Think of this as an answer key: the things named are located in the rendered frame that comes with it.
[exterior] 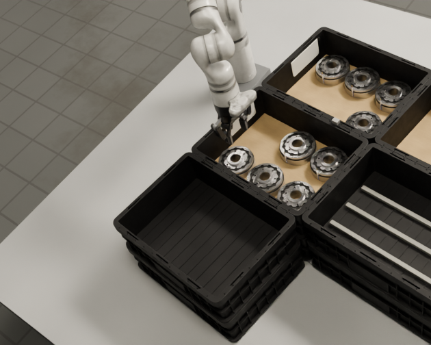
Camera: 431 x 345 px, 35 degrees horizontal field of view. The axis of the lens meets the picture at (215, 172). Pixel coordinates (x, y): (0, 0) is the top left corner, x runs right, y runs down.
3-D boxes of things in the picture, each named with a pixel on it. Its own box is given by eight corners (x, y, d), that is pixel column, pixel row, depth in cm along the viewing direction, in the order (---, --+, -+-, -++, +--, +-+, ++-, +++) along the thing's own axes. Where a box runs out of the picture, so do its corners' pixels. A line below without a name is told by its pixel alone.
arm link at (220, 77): (204, 97, 172) (237, 89, 171) (189, 52, 160) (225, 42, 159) (200, 79, 176) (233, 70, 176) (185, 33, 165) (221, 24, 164)
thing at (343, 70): (309, 72, 210) (309, 71, 209) (327, 52, 214) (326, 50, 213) (338, 83, 204) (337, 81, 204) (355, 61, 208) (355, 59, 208)
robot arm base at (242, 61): (224, 79, 231) (213, 40, 218) (239, 61, 235) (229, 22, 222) (247, 86, 226) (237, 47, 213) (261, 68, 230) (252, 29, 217)
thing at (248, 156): (211, 163, 195) (211, 162, 195) (234, 142, 199) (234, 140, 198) (237, 179, 190) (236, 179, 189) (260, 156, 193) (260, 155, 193)
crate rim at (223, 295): (112, 227, 182) (109, 222, 180) (190, 155, 192) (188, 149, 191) (218, 310, 160) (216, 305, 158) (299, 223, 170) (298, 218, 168)
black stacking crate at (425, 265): (305, 244, 177) (299, 219, 169) (373, 169, 187) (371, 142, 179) (440, 330, 155) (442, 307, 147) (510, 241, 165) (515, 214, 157)
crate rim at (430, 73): (260, 90, 203) (258, 83, 201) (323, 31, 213) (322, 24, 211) (371, 146, 180) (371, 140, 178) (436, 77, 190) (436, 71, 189)
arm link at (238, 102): (236, 119, 172) (231, 103, 167) (204, 102, 178) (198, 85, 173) (258, 96, 175) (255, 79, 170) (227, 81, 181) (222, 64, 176)
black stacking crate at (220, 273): (124, 246, 190) (111, 223, 181) (198, 176, 200) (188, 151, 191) (226, 327, 167) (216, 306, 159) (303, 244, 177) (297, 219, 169)
